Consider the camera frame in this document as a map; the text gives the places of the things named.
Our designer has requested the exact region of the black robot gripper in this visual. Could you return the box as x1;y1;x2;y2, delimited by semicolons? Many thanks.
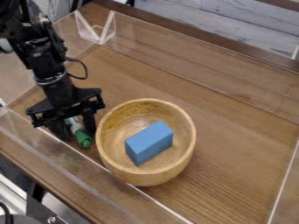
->
25;77;105;141

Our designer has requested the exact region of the green and white marker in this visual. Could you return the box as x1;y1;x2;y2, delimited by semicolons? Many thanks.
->
65;117;92;149

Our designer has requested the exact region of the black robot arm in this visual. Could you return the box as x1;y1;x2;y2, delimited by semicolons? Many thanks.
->
0;0;105;140

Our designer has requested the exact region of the brown wooden bowl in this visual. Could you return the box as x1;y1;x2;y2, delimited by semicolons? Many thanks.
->
96;98;196;186

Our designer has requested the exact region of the blue rectangular block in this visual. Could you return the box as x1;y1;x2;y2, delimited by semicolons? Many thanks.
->
125;121;174;165

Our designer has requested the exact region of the black metal table bracket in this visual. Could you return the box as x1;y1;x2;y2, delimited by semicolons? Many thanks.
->
25;183;68;224

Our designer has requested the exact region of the black cable under table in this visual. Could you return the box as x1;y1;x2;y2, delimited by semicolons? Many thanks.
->
0;200;13;224

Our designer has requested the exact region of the clear acrylic tray wall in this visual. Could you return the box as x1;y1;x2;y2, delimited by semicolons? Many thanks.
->
0;3;299;224

